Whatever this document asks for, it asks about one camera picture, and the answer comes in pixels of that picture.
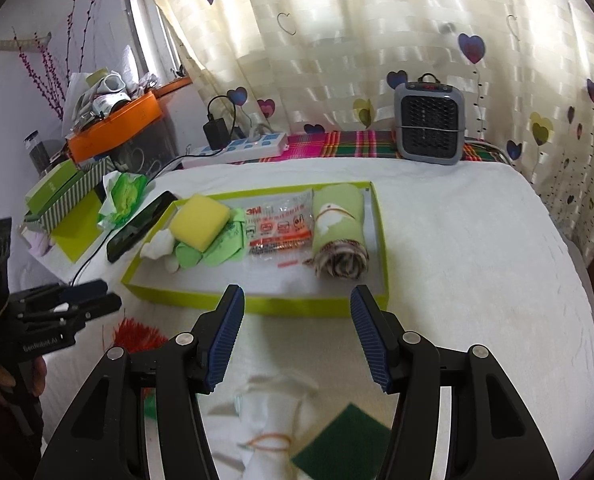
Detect green snack wrapper bag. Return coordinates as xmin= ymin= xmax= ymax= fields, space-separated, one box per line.
xmin=97 ymin=170 xmax=148 ymax=231

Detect white blue power strip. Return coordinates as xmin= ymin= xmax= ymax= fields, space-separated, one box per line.
xmin=182 ymin=133 xmax=288 ymax=168

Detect black power adapter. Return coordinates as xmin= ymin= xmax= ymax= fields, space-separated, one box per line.
xmin=204 ymin=94 xmax=236 ymax=152

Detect black charging cable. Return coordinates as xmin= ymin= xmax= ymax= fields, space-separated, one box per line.
xmin=70 ymin=150 xmax=214 ymax=286

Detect green towel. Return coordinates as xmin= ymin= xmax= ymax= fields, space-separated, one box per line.
xmin=312 ymin=183 xmax=370 ymax=281

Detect grey portable heater fan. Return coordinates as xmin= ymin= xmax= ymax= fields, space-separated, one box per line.
xmin=394 ymin=73 xmax=466 ymax=166

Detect lime green box lid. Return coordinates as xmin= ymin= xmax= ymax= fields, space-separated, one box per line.
xmin=50 ymin=191 xmax=102 ymax=262

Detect dark glass jar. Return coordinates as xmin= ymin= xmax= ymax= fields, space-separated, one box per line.
xmin=24 ymin=130 xmax=50 ymax=176

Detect black smartphone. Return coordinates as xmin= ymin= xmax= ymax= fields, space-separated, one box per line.
xmin=106 ymin=191 xmax=178 ymax=263

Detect yellow green scouring sponge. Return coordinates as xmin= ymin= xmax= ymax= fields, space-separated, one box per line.
xmin=291 ymin=404 xmax=390 ymax=480

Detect pink plaid cloth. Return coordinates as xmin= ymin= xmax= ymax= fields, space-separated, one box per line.
xmin=246 ymin=129 xmax=508 ymax=165

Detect red tassel chinese knot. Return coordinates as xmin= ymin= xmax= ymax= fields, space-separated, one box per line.
xmin=101 ymin=315 xmax=170 ymax=401

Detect light green cleaning cloth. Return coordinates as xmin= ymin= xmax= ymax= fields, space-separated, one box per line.
xmin=173 ymin=208 xmax=246 ymax=269

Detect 3M clear plastic packet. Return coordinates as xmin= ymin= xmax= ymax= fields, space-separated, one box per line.
xmin=245 ymin=190 xmax=313 ymax=268

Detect cream heart pattern curtain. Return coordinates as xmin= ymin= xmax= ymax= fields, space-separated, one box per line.
xmin=154 ymin=0 xmax=594 ymax=260

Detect green striped gift box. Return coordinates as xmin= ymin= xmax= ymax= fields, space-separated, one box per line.
xmin=22 ymin=157 xmax=114 ymax=233

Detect orange plastic basin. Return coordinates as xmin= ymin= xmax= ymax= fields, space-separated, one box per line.
xmin=67 ymin=92 xmax=162 ymax=164

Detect pink flower branches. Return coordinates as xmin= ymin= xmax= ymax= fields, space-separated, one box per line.
xmin=12 ymin=0 xmax=97 ymax=120

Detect lime green shallow box tray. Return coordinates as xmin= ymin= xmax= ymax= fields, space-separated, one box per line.
xmin=121 ymin=182 xmax=389 ymax=318

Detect person's left hand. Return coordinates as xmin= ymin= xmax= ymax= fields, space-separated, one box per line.
xmin=0 ymin=356 xmax=47 ymax=406

